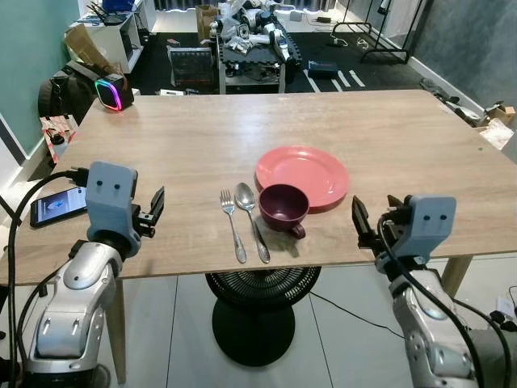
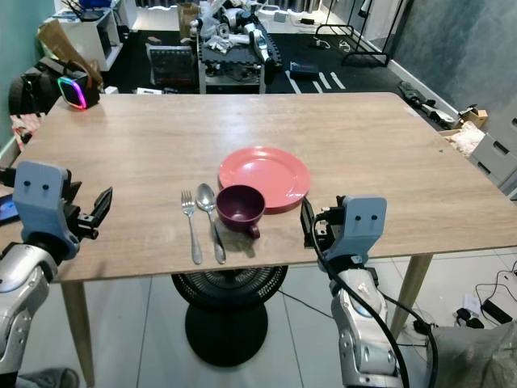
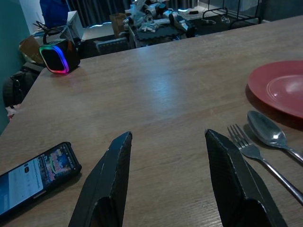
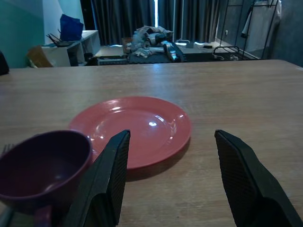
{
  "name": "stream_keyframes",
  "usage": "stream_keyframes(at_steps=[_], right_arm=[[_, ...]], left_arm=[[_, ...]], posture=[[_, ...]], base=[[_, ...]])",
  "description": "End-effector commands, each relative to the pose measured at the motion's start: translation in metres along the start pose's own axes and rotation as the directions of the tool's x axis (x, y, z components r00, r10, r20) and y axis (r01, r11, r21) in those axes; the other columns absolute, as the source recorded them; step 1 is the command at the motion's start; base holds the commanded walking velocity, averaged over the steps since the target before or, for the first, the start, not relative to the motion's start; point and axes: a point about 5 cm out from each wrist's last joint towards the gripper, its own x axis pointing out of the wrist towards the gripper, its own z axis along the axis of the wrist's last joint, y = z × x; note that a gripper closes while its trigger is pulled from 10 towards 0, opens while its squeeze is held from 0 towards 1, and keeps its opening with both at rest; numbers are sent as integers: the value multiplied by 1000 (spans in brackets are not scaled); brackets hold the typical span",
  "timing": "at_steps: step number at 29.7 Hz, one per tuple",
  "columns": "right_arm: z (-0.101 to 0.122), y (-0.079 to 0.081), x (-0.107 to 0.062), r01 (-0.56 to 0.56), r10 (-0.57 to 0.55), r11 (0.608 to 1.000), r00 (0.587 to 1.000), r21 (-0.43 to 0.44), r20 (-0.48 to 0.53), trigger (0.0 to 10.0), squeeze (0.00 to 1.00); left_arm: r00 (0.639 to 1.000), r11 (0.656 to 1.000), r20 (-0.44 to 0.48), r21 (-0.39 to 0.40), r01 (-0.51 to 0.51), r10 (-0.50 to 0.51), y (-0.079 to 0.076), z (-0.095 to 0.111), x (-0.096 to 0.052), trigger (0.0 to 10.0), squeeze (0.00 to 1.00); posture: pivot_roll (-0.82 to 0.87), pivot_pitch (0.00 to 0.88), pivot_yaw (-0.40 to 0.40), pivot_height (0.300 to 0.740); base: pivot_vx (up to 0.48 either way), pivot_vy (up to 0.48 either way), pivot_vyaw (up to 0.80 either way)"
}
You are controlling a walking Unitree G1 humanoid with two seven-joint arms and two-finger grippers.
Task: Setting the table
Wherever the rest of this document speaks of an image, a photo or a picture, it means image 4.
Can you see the black metal clothes rack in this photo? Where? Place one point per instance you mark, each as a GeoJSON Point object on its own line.
{"type": "Point", "coordinates": [226, 50]}

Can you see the red round plate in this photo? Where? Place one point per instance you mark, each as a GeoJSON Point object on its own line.
{"type": "Point", "coordinates": [146, 123]}

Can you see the dark foam floor mat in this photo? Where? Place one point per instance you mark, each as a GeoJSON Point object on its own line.
{"type": "Point", "coordinates": [154, 58]}

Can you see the dark grey curtain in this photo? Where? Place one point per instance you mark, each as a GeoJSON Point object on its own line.
{"type": "Point", "coordinates": [189, 19]}
{"type": "Point", "coordinates": [123, 19]}

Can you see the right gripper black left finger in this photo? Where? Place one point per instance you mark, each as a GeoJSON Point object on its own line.
{"type": "Point", "coordinates": [104, 179]}

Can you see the silver metal fork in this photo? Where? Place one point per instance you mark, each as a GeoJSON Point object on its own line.
{"type": "Point", "coordinates": [7, 148]}

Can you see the pile of clothes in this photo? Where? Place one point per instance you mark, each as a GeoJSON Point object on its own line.
{"type": "Point", "coordinates": [146, 37]}

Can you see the black rounded object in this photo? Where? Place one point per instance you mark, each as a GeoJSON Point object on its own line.
{"type": "Point", "coordinates": [3, 65]}

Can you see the white shelf unit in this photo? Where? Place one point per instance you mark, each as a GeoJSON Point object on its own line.
{"type": "Point", "coordinates": [78, 47]}

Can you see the white hanging garment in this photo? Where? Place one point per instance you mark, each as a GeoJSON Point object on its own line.
{"type": "Point", "coordinates": [260, 26]}

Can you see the blue bag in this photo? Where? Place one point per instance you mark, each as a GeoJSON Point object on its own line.
{"type": "Point", "coordinates": [70, 28]}

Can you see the white and blue appliance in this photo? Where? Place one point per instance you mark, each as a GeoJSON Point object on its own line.
{"type": "Point", "coordinates": [171, 50]}

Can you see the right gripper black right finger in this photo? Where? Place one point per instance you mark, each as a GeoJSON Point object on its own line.
{"type": "Point", "coordinates": [246, 179]}

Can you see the wooden dining table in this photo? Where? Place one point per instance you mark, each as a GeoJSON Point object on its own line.
{"type": "Point", "coordinates": [236, 99]}

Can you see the brown cardboard box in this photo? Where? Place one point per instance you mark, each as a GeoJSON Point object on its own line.
{"type": "Point", "coordinates": [39, 58]}

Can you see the black wifi router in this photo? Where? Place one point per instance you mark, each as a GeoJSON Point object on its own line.
{"type": "Point", "coordinates": [62, 43]}

